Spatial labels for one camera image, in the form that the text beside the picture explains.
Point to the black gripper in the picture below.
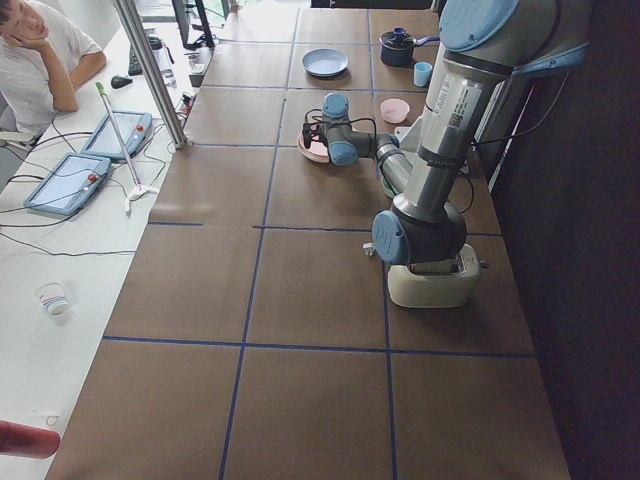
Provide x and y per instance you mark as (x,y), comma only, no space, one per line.
(320,137)

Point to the pink plate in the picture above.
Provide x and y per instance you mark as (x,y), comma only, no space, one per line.
(316,152)

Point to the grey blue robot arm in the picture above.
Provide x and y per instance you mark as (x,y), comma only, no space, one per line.
(484,43)

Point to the blue plate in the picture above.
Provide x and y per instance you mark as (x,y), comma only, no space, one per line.
(324,63)

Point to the pink bowl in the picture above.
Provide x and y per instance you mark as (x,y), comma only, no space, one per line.
(394,110)

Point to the dark blue pot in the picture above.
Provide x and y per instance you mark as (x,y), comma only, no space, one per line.
(397,46)

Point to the blue cup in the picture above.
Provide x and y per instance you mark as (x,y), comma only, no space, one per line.
(422,72)

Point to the water bottle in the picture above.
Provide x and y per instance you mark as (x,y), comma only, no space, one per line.
(162,57)

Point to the blue teach pendant far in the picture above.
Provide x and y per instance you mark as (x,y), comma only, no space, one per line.
(132,131)

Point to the blue teach pendant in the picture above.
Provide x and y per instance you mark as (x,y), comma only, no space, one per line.
(70,185)
(132,131)

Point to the white stick green tip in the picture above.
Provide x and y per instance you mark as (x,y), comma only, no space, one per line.
(138,190)

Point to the black keyboard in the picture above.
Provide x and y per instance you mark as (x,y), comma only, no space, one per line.
(134,65)

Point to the white toaster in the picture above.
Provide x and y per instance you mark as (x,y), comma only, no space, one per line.
(444,284)

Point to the black computer mouse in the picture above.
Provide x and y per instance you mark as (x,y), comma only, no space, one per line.
(118,81)

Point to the brown paper table cover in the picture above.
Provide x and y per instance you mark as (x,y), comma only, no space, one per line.
(253,338)

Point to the blue teach pendant near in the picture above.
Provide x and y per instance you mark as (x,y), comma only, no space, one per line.
(70,185)

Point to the seated person white shirt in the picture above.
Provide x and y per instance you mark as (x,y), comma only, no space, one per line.
(45,59)

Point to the paper cup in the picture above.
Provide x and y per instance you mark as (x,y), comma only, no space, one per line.
(53,299)

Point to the red object at corner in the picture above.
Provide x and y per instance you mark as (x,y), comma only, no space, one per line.
(27,441)

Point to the aluminium frame post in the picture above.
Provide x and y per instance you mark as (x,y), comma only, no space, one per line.
(134,29)

